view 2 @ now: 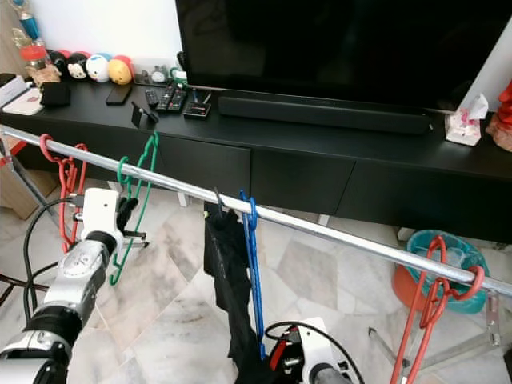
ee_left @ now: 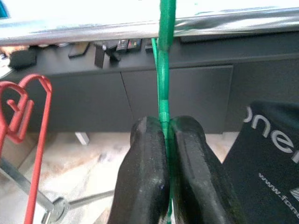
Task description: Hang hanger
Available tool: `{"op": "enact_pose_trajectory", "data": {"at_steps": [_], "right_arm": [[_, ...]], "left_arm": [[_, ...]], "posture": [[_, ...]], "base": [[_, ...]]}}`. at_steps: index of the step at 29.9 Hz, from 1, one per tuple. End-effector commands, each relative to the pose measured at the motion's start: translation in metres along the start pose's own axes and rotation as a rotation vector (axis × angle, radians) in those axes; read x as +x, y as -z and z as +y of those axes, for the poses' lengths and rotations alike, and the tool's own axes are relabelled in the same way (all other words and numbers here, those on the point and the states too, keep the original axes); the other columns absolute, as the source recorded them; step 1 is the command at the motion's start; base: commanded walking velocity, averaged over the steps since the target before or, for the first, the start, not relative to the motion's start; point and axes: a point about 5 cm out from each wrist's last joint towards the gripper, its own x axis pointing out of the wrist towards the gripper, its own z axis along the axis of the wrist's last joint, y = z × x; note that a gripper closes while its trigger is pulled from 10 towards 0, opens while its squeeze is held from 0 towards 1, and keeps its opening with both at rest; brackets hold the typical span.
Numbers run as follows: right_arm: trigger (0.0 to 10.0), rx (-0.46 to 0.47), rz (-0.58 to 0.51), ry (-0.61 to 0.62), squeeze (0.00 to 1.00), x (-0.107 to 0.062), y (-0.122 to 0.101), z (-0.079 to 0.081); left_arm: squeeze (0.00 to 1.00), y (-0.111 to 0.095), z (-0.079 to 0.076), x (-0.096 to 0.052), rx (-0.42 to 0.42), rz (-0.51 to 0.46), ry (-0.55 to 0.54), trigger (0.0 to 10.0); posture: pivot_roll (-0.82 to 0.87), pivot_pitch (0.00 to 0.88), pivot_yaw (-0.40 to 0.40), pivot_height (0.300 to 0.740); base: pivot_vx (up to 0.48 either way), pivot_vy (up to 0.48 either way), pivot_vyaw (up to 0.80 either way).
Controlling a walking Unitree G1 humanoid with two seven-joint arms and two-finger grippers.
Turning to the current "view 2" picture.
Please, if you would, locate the orange trash bin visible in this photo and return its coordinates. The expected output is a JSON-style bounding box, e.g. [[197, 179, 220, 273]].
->
[[392, 264, 437, 311]]

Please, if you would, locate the flat white pink box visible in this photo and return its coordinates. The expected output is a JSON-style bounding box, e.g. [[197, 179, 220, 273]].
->
[[8, 86, 45, 117]]

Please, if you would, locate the black round plush toy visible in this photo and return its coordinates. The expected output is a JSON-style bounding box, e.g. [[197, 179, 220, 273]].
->
[[48, 50, 69, 77]]

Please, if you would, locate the pink white tissue box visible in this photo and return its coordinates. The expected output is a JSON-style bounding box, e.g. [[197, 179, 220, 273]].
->
[[446, 94, 489, 147]]

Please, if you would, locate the blue plastic hanger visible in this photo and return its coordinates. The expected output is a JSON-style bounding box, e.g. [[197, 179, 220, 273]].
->
[[238, 190, 269, 361]]

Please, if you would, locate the green plastic hanger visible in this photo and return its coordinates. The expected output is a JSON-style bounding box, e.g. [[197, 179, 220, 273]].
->
[[108, 130, 159, 286]]

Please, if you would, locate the blue gold trophy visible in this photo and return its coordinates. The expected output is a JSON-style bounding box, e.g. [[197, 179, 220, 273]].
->
[[12, 0, 45, 49]]

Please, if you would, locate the yellow round plush toy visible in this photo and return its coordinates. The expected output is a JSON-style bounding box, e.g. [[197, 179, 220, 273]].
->
[[108, 54, 135, 86]]

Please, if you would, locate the black soundbar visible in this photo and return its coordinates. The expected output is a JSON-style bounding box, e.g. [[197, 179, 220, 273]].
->
[[218, 96, 433, 135]]

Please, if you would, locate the red lid glass jar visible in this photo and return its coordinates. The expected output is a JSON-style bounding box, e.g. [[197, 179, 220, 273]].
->
[[20, 46, 51, 81]]

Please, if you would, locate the black smartphone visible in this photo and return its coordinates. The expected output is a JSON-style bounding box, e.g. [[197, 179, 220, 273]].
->
[[106, 83, 133, 106]]

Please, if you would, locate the silver metal clothes rack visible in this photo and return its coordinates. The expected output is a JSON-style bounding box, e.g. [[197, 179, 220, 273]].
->
[[0, 124, 512, 384]]

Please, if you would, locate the black wallet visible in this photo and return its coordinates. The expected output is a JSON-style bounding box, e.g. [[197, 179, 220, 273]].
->
[[40, 80, 73, 109]]

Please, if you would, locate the black hanger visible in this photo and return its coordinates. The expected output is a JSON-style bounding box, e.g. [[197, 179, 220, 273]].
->
[[213, 187, 230, 218]]

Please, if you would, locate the black shirt LED lettering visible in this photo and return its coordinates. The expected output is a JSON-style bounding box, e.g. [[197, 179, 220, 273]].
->
[[202, 200, 277, 384]]

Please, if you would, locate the light wooden cabinet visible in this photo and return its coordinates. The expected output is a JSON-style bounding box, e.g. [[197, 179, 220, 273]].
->
[[0, 0, 21, 73]]

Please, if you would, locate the black folding stand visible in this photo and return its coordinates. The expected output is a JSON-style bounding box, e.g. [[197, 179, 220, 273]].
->
[[131, 102, 161, 129]]

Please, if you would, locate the white round plush toy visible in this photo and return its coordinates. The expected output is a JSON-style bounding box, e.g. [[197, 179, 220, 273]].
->
[[86, 53, 111, 83]]

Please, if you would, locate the black television console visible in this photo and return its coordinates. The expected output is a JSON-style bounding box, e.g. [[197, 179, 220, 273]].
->
[[0, 76, 512, 245]]

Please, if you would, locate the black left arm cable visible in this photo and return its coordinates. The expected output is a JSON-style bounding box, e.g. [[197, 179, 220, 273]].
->
[[22, 192, 85, 321]]

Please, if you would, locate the red laughing buddha statue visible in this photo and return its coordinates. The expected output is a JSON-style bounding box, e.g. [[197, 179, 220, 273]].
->
[[486, 76, 512, 153]]

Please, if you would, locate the black white-faced plush toy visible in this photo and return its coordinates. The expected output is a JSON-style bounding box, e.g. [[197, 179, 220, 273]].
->
[[66, 52, 89, 81]]

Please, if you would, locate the white box black lid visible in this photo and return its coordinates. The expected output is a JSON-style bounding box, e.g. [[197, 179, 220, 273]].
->
[[0, 72, 26, 109]]

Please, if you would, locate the black flat screen television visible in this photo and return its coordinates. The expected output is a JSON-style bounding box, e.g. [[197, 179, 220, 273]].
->
[[176, 0, 512, 111]]

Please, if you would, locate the small black box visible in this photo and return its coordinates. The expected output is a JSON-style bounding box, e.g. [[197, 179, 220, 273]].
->
[[182, 90, 214, 121]]

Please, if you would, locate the black remote control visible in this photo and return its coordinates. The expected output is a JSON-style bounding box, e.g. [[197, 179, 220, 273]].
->
[[155, 86, 177, 114], [170, 86, 189, 114]]

